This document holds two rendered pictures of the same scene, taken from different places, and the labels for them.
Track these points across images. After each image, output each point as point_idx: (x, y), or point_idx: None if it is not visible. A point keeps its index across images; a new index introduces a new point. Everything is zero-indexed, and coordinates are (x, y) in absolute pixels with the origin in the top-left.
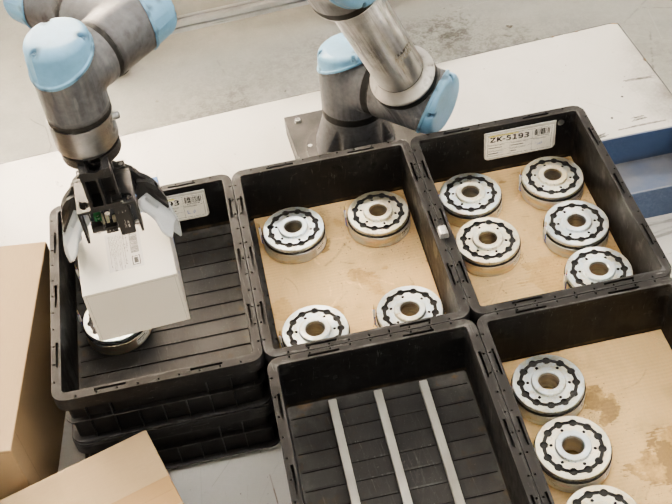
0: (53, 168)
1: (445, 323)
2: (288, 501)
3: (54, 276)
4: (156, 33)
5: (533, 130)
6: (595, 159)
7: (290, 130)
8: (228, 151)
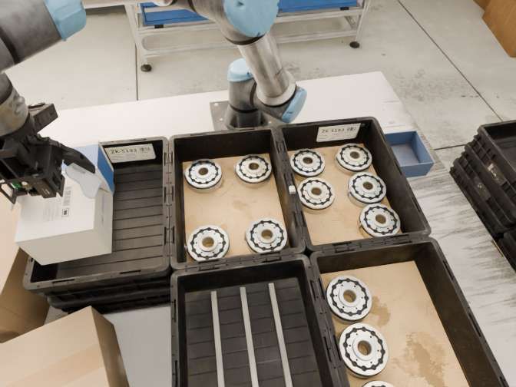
0: (84, 116)
1: (289, 256)
2: None
3: None
4: (56, 23)
5: (346, 127)
6: (382, 150)
7: (211, 110)
8: (178, 117)
